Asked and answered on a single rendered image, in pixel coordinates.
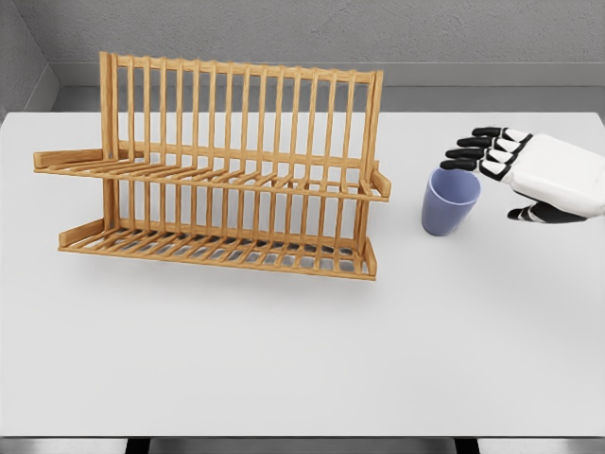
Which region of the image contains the wooden two-tier dish rack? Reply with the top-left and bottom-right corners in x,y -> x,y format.
32,50 -> 392,283

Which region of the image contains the blue plastic cup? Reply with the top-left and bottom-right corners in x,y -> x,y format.
421,167 -> 482,237

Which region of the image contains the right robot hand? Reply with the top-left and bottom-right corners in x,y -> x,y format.
439,126 -> 605,224

